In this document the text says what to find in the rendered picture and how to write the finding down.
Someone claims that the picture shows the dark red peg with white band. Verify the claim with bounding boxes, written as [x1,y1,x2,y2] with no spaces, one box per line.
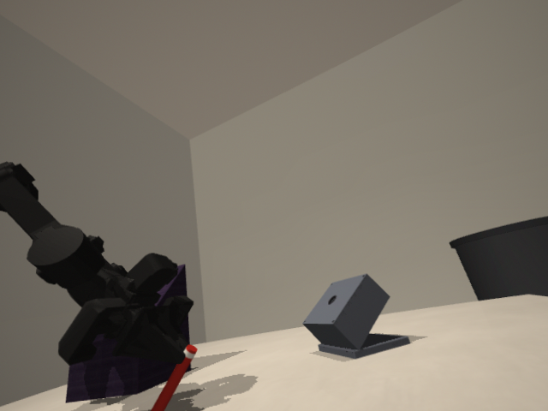
[151,344,198,411]

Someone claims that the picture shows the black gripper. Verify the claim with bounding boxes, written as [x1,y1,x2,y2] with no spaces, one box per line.
[58,276,194,366]

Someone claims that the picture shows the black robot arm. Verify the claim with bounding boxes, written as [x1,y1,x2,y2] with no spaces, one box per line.
[0,162,177,308]

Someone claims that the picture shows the grey sloped panel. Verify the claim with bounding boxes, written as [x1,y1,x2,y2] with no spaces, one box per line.
[302,273,410,360]

